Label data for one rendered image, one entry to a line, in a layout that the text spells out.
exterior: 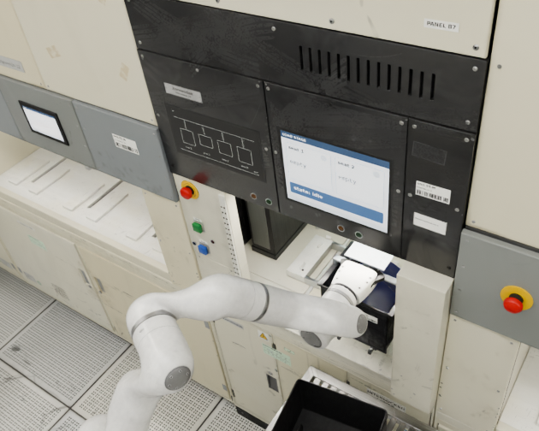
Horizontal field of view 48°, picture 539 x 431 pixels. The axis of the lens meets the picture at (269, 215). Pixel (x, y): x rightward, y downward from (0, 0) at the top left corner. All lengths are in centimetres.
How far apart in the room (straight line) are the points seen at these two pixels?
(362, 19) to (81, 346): 253
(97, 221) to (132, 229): 18
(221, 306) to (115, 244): 128
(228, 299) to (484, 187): 56
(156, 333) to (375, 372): 85
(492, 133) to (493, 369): 68
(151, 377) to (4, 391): 214
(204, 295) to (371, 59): 57
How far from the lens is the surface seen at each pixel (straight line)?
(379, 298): 179
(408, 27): 113
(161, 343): 125
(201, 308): 125
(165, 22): 150
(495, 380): 168
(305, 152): 141
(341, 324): 142
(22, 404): 325
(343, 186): 141
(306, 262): 216
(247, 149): 153
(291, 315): 139
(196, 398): 296
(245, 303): 128
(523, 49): 109
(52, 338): 343
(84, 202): 275
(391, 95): 121
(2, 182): 307
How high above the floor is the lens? 247
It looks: 42 degrees down
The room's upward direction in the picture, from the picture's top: 8 degrees counter-clockwise
